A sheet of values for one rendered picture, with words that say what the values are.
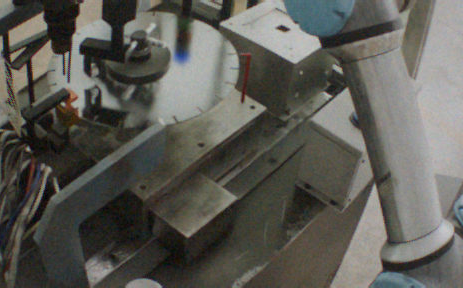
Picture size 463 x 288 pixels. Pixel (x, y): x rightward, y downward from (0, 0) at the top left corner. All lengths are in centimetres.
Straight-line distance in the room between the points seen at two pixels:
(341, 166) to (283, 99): 22
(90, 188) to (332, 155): 44
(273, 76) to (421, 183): 53
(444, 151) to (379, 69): 186
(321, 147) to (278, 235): 16
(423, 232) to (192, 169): 42
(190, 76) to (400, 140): 40
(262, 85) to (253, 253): 36
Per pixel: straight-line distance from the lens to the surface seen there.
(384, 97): 70
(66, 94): 91
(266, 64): 118
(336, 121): 103
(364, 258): 202
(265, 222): 105
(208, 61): 102
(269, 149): 116
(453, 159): 253
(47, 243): 76
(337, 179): 105
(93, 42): 93
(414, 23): 118
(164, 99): 93
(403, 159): 72
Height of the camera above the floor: 154
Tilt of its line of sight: 43 degrees down
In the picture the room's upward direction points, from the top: 8 degrees clockwise
